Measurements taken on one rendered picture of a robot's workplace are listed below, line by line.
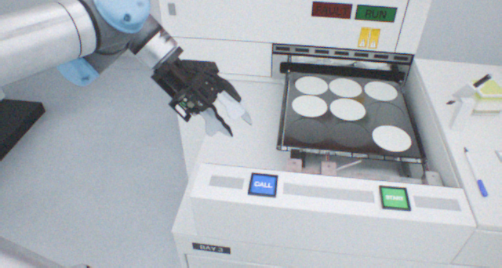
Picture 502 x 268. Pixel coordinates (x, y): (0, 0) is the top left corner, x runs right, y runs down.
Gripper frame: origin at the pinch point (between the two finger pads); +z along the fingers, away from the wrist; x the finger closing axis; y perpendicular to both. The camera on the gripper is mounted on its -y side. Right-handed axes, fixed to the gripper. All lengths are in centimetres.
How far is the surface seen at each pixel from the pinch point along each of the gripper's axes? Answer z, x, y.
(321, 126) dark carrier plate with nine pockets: 20.7, 4.9, -20.0
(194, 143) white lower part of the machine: 15, -57, -50
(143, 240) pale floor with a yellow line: 35, -110, -32
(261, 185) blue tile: 10.2, -0.1, 9.1
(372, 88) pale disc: 29, 16, -42
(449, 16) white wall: 95, 50, -208
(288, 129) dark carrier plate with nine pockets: 14.9, -1.5, -16.7
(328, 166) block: 22.4, 6.5, -4.7
